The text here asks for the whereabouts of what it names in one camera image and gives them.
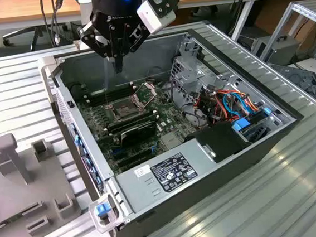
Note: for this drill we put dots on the hard disk in blue carrier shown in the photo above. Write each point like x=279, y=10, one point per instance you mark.
x=241, y=124

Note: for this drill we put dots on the black expansion slot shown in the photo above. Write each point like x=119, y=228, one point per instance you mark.
x=135, y=157

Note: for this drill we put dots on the office chair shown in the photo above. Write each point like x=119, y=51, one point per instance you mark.
x=35, y=35

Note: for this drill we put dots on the CPU socket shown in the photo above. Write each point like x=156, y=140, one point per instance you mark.
x=123, y=110

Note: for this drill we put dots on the green motherboard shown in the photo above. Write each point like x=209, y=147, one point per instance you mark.
x=174, y=112

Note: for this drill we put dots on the blue expansion slot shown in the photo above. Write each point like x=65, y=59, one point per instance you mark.
x=117, y=150

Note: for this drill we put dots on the dark grey plastic panel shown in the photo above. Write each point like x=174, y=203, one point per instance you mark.
x=282, y=73

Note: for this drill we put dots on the large brown cardboard box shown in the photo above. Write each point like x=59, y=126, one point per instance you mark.
x=271, y=15

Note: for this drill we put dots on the metal drive cage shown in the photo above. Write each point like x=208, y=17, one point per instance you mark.
x=190, y=77

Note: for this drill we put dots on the wooden desk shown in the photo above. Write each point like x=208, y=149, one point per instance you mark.
x=18, y=10

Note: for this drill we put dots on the grey parts rack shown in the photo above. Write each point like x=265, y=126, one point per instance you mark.
x=13, y=188

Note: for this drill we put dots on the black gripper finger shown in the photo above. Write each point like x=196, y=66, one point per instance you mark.
x=139, y=37
x=90, y=38

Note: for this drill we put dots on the black plastic shroud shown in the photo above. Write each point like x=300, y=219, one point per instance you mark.
x=222, y=143

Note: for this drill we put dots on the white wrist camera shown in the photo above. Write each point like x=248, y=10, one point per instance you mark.
x=154, y=18

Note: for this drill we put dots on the black RAM slot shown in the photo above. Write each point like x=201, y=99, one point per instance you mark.
x=96, y=90
x=133, y=126
x=129, y=120
x=100, y=98

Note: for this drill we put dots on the blue case latch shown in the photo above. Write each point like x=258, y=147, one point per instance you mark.
x=101, y=210

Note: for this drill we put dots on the silver chipset heatsink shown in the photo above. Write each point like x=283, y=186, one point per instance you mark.
x=171, y=141

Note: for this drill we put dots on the black graphics card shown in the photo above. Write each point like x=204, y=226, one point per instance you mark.
x=137, y=133

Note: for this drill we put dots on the black PC case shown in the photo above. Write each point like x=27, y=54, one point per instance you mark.
x=210, y=194

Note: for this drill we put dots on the aluminium profile frame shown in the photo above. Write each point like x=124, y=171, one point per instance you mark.
x=315, y=11

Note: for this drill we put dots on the grey power supply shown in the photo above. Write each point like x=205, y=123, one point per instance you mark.
x=142, y=187

